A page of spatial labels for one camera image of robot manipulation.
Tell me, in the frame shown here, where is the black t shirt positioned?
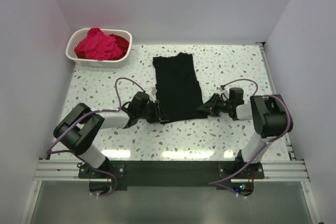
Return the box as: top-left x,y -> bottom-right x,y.
153,52 -> 207,123

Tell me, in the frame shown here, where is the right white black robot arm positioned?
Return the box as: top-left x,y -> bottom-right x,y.
197,88 -> 293,164

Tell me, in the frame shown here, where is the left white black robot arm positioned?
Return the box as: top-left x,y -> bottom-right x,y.
53,91 -> 169,172

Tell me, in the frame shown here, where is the dark red crumpled t shirt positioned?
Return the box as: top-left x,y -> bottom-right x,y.
110,34 -> 129,58

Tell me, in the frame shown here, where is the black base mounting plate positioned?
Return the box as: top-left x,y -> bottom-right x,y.
78,159 -> 265,196

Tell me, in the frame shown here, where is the pink crumpled t shirt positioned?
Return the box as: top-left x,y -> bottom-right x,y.
74,28 -> 122,61

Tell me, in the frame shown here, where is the white plastic laundry basket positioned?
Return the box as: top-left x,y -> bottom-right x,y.
66,28 -> 133,68

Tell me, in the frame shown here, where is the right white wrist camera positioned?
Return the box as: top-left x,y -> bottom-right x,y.
220,85 -> 229,99

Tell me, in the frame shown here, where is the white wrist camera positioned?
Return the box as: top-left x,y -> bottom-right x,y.
220,85 -> 229,99
148,88 -> 157,101

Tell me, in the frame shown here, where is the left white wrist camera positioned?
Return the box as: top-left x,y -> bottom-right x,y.
148,88 -> 157,101

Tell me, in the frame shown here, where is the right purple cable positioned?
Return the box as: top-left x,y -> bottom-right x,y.
209,79 -> 294,196

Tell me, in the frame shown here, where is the purple cable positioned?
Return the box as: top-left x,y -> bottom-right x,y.
209,79 -> 294,196
46,77 -> 152,197

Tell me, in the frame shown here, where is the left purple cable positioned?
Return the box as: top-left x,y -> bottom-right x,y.
46,77 -> 152,197

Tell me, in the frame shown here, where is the aluminium extrusion rail frame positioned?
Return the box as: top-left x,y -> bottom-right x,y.
19,42 -> 320,224

